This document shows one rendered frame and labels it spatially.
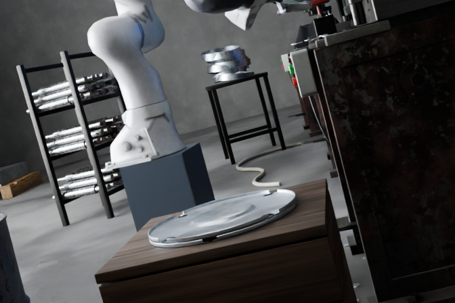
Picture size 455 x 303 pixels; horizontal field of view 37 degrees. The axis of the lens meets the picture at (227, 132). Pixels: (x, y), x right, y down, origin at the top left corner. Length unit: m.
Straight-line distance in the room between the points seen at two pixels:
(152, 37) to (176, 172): 0.37
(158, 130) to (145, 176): 0.12
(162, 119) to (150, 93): 0.07
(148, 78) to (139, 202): 0.33
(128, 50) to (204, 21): 6.68
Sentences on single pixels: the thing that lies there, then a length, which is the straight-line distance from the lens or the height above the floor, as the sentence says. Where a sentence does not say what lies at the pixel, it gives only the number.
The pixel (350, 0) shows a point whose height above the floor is 0.71.
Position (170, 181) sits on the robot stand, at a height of 0.38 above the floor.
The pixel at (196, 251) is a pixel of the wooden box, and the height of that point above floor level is 0.35.
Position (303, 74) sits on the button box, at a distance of 1.99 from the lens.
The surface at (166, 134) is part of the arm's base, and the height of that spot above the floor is 0.50.
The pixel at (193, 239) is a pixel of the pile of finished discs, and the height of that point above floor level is 0.36.
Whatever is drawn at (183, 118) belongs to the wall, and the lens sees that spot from 8.52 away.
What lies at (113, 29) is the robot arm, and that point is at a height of 0.80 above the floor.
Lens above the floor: 0.63
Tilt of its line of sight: 5 degrees down
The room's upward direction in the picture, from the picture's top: 15 degrees counter-clockwise
